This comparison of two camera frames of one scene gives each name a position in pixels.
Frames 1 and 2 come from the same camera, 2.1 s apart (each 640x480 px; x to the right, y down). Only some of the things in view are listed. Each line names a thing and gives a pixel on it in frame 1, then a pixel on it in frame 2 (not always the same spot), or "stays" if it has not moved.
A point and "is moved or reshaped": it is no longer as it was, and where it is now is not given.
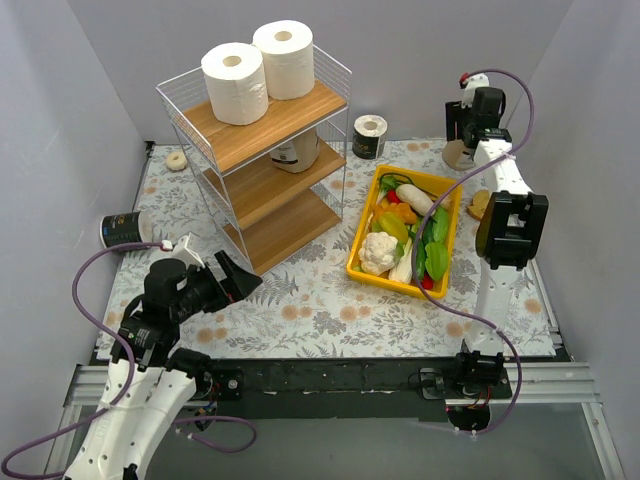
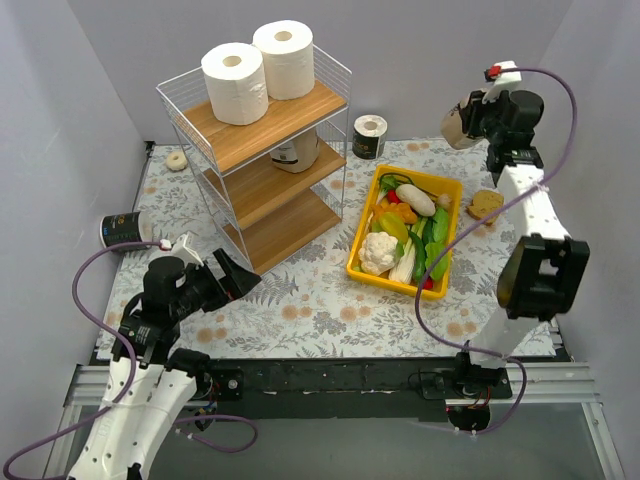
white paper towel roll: (236, 83) stays
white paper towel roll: (287, 47) stays
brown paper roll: (454, 156) is moved or reshaped
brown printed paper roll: (299, 154) stays
